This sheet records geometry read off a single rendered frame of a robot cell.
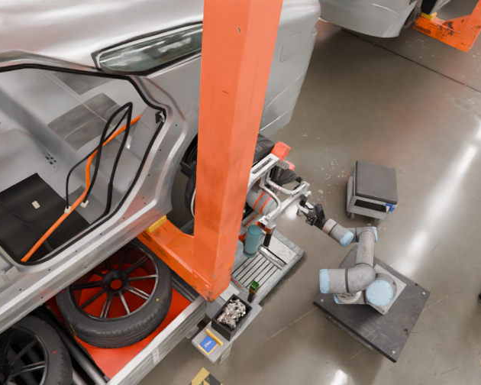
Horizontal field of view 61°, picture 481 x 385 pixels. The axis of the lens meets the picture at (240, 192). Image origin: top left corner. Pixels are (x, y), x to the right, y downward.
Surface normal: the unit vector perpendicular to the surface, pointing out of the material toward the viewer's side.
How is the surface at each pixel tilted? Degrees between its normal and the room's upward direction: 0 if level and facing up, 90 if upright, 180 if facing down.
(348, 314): 0
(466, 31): 90
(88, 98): 6
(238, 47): 90
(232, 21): 90
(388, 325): 0
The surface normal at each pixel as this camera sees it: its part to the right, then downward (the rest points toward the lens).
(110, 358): 0.11, -0.64
